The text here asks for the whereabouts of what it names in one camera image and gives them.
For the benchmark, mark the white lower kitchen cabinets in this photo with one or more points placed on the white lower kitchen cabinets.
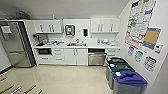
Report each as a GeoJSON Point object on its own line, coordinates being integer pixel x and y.
{"type": "Point", "coordinates": [75, 56]}

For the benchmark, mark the white wall poster sheets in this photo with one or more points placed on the white wall poster sheets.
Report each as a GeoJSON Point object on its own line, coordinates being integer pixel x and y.
{"type": "Point", "coordinates": [138, 20]}

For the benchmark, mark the stainless steel dishwasher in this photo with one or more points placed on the stainless steel dishwasher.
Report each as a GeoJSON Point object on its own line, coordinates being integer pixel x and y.
{"type": "Point", "coordinates": [97, 58]}

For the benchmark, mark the black microwave oven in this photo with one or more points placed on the black microwave oven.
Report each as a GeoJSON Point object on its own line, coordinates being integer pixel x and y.
{"type": "Point", "coordinates": [44, 51]}

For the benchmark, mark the grey bin black lid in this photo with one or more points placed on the grey bin black lid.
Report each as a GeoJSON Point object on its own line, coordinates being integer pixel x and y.
{"type": "Point", "coordinates": [115, 60]}

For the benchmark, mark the blue bottle on cabinet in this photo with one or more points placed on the blue bottle on cabinet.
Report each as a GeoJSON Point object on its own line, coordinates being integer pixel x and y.
{"type": "Point", "coordinates": [53, 17]}

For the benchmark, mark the cork pin board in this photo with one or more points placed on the cork pin board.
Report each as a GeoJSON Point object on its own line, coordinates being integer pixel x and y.
{"type": "Point", "coordinates": [152, 37]}

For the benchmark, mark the white drawer cabinet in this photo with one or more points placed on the white drawer cabinet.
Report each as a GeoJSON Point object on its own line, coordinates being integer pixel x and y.
{"type": "Point", "coordinates": [111, 52]}

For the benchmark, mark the round wall dispenser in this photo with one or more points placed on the round wall dispenser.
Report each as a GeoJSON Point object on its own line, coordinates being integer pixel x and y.
{"type": "Point", "coordinates": [69, 30]}

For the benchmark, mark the black coffee machine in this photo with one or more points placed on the black coffee machine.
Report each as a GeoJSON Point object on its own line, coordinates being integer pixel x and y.
{"type": "Point", "coordinates": [38, 39]}

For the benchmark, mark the grey bin green lid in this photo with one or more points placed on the grey bin green lid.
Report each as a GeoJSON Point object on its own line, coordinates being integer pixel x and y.
{"type": "Point", "coordinates": [123, 66]}

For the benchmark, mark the steel kitchen sink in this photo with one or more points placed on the steel kitchen sink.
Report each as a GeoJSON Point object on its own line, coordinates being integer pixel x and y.
{"type": "Point", "coordinates": [76, 44]}

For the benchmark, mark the small white wall box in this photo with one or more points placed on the small white wall box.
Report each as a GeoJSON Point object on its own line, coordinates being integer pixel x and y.
{"type": "Point", "coordinates": [158, 48]}

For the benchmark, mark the steel refrigerator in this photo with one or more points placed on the steel refrigerator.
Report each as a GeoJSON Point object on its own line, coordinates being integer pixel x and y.
{"type": "Point", "coordinates": [16, 43]}

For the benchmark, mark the black wall soap dispenser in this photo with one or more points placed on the black wall soap dispenser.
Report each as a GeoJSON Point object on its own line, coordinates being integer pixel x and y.
{"type": "Point", "coordinates": [85, 32]}

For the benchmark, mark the chrome sink faucet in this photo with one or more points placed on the chrome sink faucet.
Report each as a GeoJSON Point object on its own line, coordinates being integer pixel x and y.
{"type": "Point", "coordinates": [78, 41]}

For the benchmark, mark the grey bin blue lid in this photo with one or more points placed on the grey bin blue lid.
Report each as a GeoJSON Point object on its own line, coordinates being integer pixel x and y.
{"type": "Point", "coordinates": [128, 85]}

